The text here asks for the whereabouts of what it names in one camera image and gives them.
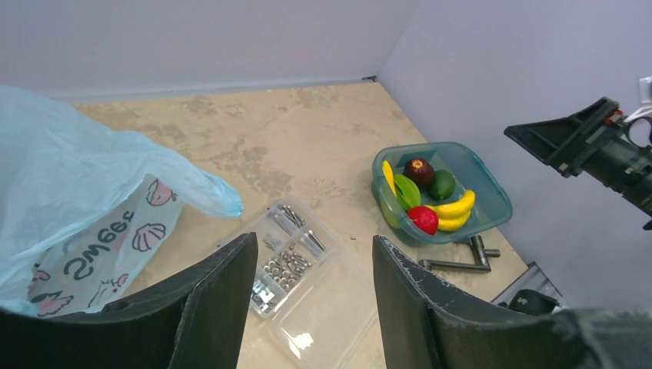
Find yellow fake banana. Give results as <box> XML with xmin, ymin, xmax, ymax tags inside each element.
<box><xmin>427</xmin><ymin>190</ymin><xmax>476</xmax><ymax>232</ymax></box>

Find bright red fake fruit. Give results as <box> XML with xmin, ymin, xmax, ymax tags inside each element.
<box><xmin>407</xmin><ymin>205</ymin><xmax>439</xmax><ymax>235</ymax></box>

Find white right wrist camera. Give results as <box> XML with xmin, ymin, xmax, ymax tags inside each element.
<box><xmin>624</xmin><ymin>76</ymin><xmax>651</xmax><ymax>149</ymax></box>

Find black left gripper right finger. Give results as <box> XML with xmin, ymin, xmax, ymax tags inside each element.
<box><xmin>372</xmin><ymin>235</ymin><xmax>651</xmax><ymax>368</ymax></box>

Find teal plastic tray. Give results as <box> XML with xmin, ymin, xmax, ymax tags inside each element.
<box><xmin>371</xmin><ymin>141</ymin><xmax>513</xmax><ymax>246</ymax></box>

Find dark metal crank tool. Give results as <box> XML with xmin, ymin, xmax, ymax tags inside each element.
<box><xmin>417</xmin><ymin>235</ymin><xmax>501</xmax><ymax>274</ymax></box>

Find light blue plastic bag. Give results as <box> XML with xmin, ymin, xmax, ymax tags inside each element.
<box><xmin>1</xmin><ymin>85</ymin><xmax>243</xmax><ymax>318</ymax></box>

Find green fake lime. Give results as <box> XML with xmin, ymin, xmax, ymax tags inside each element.
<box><xmin>428</xmin><ymin>169</ymin><xmax>456</xmax><ymax>201</ymax></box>

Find green fake fruit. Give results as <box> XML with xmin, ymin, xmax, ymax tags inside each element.
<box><xmin>394</xmin><ymin>175</ymin><xmax>421</xmax><ymax>211</ymax></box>

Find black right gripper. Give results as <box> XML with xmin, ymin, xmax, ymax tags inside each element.
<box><xmin>504</xmin><ymin>98</ymin><xmax>651</xmax><ymax>215</ymax></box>

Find yellow fake squash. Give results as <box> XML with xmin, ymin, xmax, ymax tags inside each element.
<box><xmin>381</xmin><ymin>160</ymin><xmax>397</xmax><ymax>197</ymax></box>

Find clear plastic screw box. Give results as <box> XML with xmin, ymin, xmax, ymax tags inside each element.
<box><xmin>238</xmin><ymin>195</ymin><xmax>377</xmax><ymax>368</ymax></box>

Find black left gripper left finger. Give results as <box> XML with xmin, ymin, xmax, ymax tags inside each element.
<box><xmin>1</xmin><ymin>232</ymin><xmax>258</xmax><ymax>368</ymax></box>

